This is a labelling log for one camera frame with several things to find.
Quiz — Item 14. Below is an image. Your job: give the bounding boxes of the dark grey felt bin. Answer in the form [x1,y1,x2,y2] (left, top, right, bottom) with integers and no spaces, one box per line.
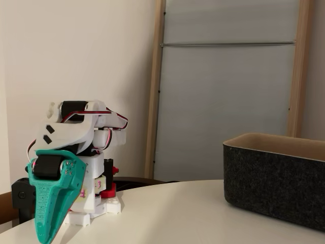
[222,132,325,232]

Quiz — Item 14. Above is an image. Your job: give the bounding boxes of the black and red clamp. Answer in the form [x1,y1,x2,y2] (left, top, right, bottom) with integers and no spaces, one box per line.
[11,177,36,224]
[101,158,120,199]

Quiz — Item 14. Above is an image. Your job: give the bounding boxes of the dark curved chair back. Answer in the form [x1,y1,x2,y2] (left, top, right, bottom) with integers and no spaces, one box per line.
[113,176,180,191]

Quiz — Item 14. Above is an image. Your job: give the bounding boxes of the wood framed frosted panel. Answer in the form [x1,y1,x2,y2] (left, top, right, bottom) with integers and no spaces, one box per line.
[144,0,313,180]

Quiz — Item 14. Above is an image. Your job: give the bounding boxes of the red white servo wire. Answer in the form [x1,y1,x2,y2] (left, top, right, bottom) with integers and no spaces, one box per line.
[26,139,39,163]

